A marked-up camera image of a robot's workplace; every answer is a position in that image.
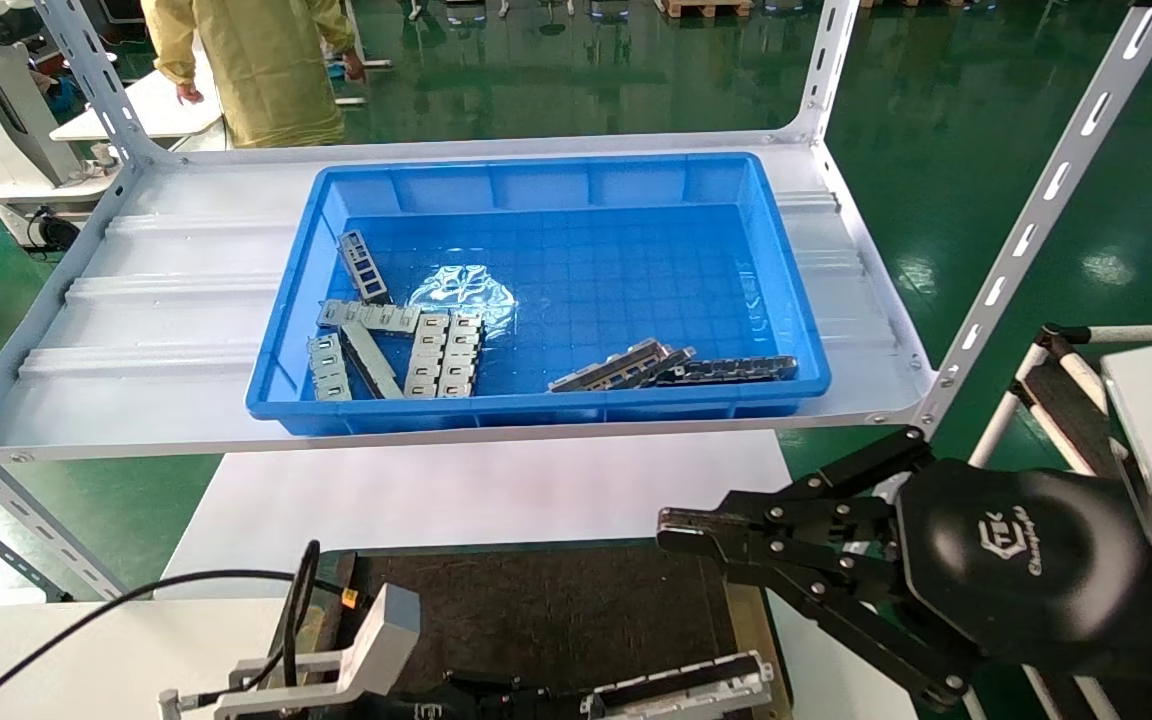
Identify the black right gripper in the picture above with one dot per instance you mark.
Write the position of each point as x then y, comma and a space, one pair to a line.
1016, 560

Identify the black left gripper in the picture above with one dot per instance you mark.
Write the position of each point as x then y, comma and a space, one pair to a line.
466, 705

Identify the silver metal channel part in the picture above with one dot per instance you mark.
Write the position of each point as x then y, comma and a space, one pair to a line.
608, 367
686, 690

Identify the black flat container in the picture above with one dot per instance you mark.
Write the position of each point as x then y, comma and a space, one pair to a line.
556, 610

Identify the blue plastic bin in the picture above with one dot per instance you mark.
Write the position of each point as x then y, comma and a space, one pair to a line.
586, 250

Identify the clear plastic bag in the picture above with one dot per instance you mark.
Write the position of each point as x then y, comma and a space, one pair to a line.
461, 292

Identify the white metal shelf rack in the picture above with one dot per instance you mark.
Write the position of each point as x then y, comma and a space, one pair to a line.
166, 320

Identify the wooden pallet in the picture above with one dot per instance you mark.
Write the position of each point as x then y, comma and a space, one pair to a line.
706, 8

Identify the person in yellow coat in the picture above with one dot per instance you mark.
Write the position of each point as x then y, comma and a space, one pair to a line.
256, 70

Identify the white rectangular table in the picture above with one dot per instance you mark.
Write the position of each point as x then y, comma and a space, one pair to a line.
136, 115

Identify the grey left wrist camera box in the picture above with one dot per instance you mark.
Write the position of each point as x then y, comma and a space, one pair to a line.
386, 630

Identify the dark metal bracket part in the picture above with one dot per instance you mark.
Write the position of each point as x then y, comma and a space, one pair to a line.
736, 368

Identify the white tube frame cart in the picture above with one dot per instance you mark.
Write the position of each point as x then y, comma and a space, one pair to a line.
1061, 405

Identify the silver metal bracket part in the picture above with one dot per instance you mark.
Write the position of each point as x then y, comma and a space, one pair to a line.
368, 315
426, 352
462, 352
328, 365
373, 360

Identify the perforated grey metal bracket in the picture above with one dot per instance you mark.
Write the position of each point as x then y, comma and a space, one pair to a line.
364, 265

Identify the white table leg frame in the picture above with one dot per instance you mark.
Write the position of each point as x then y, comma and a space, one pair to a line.
351, 101

